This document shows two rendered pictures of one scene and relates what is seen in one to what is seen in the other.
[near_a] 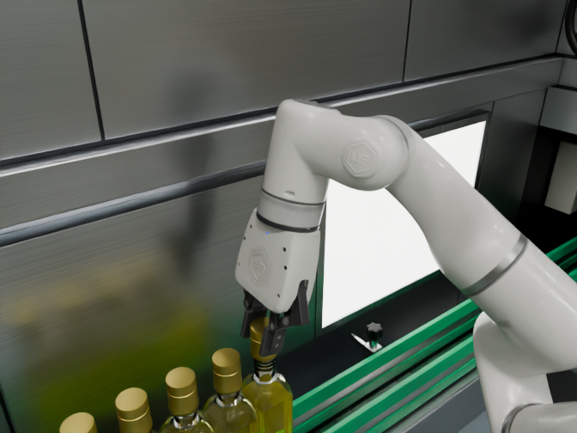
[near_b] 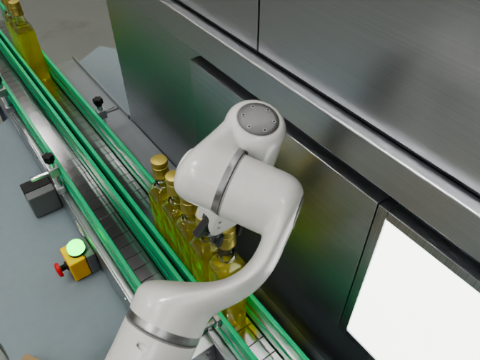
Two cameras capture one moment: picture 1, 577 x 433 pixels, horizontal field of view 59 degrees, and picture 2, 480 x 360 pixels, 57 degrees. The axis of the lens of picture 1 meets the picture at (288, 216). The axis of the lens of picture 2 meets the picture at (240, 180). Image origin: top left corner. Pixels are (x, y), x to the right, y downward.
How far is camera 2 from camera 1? 0.71 m
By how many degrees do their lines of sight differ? 71
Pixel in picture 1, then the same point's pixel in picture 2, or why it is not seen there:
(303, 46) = (419, 91)
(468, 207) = (198, 286)
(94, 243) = (228, 102)
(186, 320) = not seen: hidden behind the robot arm
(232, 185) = (300, 146)
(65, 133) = (243, 32)
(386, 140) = (181, 166)
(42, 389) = not seen: hidden behind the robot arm
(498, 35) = not seen: outside the picture
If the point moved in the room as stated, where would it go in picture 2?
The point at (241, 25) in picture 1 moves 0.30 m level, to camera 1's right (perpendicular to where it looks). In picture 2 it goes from (359, 29) to (440, 226)
